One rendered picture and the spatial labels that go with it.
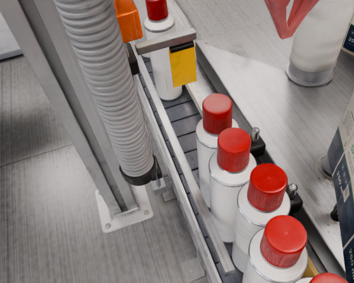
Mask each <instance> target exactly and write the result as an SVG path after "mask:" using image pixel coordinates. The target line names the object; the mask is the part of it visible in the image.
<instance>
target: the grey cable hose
mask: <svg viewBox="0 0 354 283"><path fill-rule="evenodd" d="M53 1H54V3H55V5H56V8H57V10H58V13H59V15H60V18H61V20H62V23H63V26H64V28H65V30H66V33H67V35H68V37H69V40H70V42H71V45H72V48H73V50H74V52H75V55H76V57H77V60H78V62H79V65H80V67H81V70H82V72H83V75H84V77H85V80H86V82H87V84H88V87H89V90H90V92H91V95H92V97H93V99H94V102H95V104H96V107H97V110H98V112H99V115H100V117H101V120H102V122H103V124H104V127H105V129H106V132H107V135H108V137H109V139H110V142H111V144H112V147H113V149H114V152H115V154H116V156H117V159H118V162H119V164H120V167H119V170H120V172H121V175H122V176H123V178H124V179H125V181H127V182H128V183H130V184H132V185H134V186H142V185H145V184H147V183H149V182H151V181H152V180H153V178H154V177H155V175H156V172H157V162H156V158H155V157H154V155H153V154H152V151H151V147H150V144H149V140H148V135H147V132H146V127H145V125H144V120H143V116H142V112H141V109H140V105H139V100H138V97H137V93H136V89H135V85H134V81H133V77H132V74H131V69H130V66H129V61H128V57H127V55H126V50H125V46H124V42H123V39H122V36H121V31H120V27H119V23H118V20H117V16H116V11H115V8H114V3H113V0H53Z"/></svg>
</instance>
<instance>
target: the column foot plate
mask: <svg viewBox="0 0 354 283"><path fill-rule="evenodd" d="M132 188H133V191H134V195H135V198H136V201H137V205H138V210H135V211H132V212H129V213H126V214H123V215H121V216H117V217H113V216H112V214H111V212H110V210H109V208H108V207H107V205H106V203H105V201H104V200H103V198H102V196H101V194H100V192H99V190H98V189H97V190H96V192H95V195H96V200H97V205H98V210H99V216H100V219H101V225H102V230H103V232H104V233H109V232H112V231H115V230H118V229H121V228H123V227H126V226H129V225H132V224H135V223H137V222H141V221H144V220H146V219H149V218H151V217H153V210H152V207H151V204H150V201H149V198H148V195H147V191H146V188H145V186H144V185H142V186H134V185H132Z"/></svg>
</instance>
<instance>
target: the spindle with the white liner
mask: <svg viewBox="0 0 354 283"><path fill-rule="evenodd" d="M353 12H354V0H319V1H318V3H317V4H316V5H315V6H314V7H313V8H312V9H311V10H310V11H309V13H308V14H307V15H306V16H305V18H304V19H303V21H302V22H301V24H300V25H299V27H298V28H297V30H296V33H295V36H294V41H293V45H292V51H291V52H290V55H289V63H288V64H287V68H286V73H287V75H288V77H289V78H290V79H291V80H292V81H294V82H295V83H297V84H300V85H303V86H321V85H324V84H326V83H328V82H329V81H330V80H331V79H332V77H333V68H335V66H336V64H337V57H338V55H339V52H340V50H341V46H342V43H343V39H344V37H345V35H346V32H347V29H348V26H349V23H350V20H351V17H352V14H353Z"/></svg>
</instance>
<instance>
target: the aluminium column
mask: <svg viewBox="0 0 354 283"><path fill-rule="evenodd" d="M0 13H1V14H2V16H3V18H4V20H5V22H6V24H7V25H8V27H9V29H10V31H11V33H12V35H13V36H14V38H15V40H16V41H17V43H18V45H19V47H20V49H21V51H22V52H23V54H24V56H25V58H26V60H27V62H28V63H29V65H30V67H31V69H32V71H33V73H34V74H35V76H36V78H37V80H38V81H39V83H40V85H41V87H42V89H43V90H44V92H45V94H46V96H47V98H48V100H49V101H50V103H51V105H52V107H53V109H54V111H55V112H56V114H57V116H58V118H59V119H60V121H61V123H62V125H63V127H64V129H65V130H66V132H67V134H68V136H69V138H70V140H71V141H72V143H73V145H74V147H75V149H76V151H77V152H78V154H79V156H80V158H81V160H82V161H83V163H84V165H85V167H86V169H87V170H88V172H89V174H90V176H91V178H92V179H93V181H94V183H95V185H96V187H97V189H98V190H99V192H100V194H101V196H102V198H103V200H104V201H105V203H106V205H107V207H108V208H109V210H110V212H111V214H112V216H113V217H117V216H121V215H123V214H126V213H129V212H132V211H135V210H138V205H137V201H136V198H135V195H134V191H133V188H132V185H131V184H130V183H128V182H127V181H125V179H124V178H123V176H122V175H121V172H120V170H119V167H120V164H119V162H118V159H117V156H116V154H115V152H114V149H113V147H112V144H111V142H110V139H109V137H108V135H107V132H106V129H105V127H104V124H103V122H102V120H101V117H100V115H99V112H98V110H97V107H96V104H95V102H94V99H93V97H92V95H91V92H90V90H89V87H88V84H87V82H86V80H85V77H84V75H83V72H82V70H81V67H80V65H79V62H78V60H77V57H76V55H75V52H74V50H73V48H72V45H71V42H70V40H69V37H68V35H67V33H66V30H65V28H64V26H63V23H62V20H61V18H60V15H59V13H58V10H57V8H56V5H55V3H54V1H53V0H0Z"/></svg>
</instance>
